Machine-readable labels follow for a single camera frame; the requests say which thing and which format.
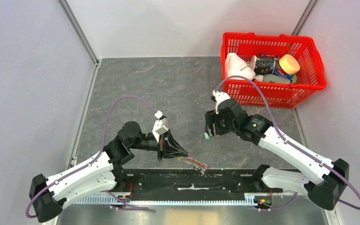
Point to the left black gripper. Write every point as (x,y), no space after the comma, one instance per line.
(170,147)

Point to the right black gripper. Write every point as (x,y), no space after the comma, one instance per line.
(211,117)

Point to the red black keyring holder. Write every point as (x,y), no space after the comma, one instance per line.
(198,166)

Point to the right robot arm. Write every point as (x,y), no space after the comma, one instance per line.
(321,179)

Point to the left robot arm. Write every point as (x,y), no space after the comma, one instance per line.
(102,172)

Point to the red plastic basket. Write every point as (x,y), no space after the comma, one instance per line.
(310,78)

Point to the white plastic bag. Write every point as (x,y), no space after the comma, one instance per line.
(235,65)

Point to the grey green bottle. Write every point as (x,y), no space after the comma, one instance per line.
(271,78)

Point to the dark can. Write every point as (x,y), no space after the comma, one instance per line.
(264,64)

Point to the jar with beige lid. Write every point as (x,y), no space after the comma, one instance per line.
(286,66)

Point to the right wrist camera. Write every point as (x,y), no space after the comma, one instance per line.
(219,97)

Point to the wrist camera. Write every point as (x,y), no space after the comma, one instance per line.
(161,126)
(219,97)

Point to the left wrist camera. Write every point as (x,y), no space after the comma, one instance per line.
(161,126)

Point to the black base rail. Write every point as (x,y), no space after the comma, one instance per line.
(189,184)

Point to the grey slotted cable duct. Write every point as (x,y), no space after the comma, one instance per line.
(100,199)

